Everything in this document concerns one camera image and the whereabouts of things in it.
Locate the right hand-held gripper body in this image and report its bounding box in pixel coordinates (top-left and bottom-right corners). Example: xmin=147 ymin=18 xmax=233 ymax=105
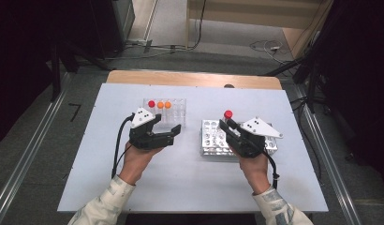
xmin=231 ymin=116 xmax=284 ymax=159

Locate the dark cabinet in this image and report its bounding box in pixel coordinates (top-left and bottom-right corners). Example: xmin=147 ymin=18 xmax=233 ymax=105
xmin=88 ymin=0 xmax=136 ymax=60

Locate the white coiled cable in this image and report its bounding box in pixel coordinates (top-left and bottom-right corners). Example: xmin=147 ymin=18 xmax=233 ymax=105
xmin=249 ymin=39 xmax=289 ymax=65

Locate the wooden table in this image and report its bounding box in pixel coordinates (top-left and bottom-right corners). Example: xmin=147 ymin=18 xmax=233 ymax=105
xmin=105 ymin=69 xmax=284 ymax=91

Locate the black floor cable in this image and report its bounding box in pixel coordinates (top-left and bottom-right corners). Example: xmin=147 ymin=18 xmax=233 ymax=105
xmin=290 ymin=96 xmax=324 ymax=182

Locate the clear acrylic tube rack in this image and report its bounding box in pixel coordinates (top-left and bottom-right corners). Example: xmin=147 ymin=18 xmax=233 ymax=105
xmin=141 ymin=97 xmax=187 ymax=129

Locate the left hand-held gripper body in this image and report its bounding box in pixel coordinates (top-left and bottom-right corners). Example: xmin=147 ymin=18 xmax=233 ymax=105
xmin=127 ymin=107 xmax=175 ymax=151

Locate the metal tube rack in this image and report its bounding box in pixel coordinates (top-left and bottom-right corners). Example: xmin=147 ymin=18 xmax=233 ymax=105
xmin=199 ymin=118 xmax=279 ymax=158

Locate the metal floor rail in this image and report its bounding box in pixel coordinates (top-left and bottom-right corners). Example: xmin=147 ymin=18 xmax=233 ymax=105
xmin=0 ymin=72 xmax=72 ymax=225
xmin=292 ymin=83 xmax=364 ymax=225

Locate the person's right hand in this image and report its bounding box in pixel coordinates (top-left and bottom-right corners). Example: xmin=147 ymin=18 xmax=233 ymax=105
xmin=232 ymin=146 xmax=272 ymax=196

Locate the orange-capped test tube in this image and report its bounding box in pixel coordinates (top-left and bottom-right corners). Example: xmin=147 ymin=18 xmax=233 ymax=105
xmin=156 ymin=100 xmax=166 ymax=123
xmin=164 ymin=100 xmax=173 ymax=125

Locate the beige wooden shelf unit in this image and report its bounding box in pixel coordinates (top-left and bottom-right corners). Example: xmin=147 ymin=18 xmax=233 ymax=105
xmin=185 ymin=0 xmax=334 ymax=60

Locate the person's left hand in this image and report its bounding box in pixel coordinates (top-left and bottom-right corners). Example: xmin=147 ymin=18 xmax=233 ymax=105
xmin=119 ymin=142 xmax=165 ymax=186

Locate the black hanging cable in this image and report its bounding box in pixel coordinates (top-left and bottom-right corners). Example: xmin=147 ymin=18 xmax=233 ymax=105
xmin=186 ymin=0 xmax=208 ymax=51

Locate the black metal stand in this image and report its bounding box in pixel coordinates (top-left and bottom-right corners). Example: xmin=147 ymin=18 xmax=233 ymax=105
xmin=263 ymin=46 xmax=326 ymax=114
xmin=49 ymin=40 xmax=113 ymax=103

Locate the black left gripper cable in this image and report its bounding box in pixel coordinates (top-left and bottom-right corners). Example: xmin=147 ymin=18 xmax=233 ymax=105
xmin=111 ymin=113 xmax=136 ymax=179

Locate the grey floor cable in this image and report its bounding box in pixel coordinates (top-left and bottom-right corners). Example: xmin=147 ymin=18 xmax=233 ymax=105
xmin=105 ymin=43 xmax=188 ymax=61

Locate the dark curtain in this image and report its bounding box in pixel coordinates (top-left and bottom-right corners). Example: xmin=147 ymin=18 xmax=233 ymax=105
xmin=0 ymin=0 xmax=95 ymax=146
xmin=318 ymin=0 xmax=384 ymax=188

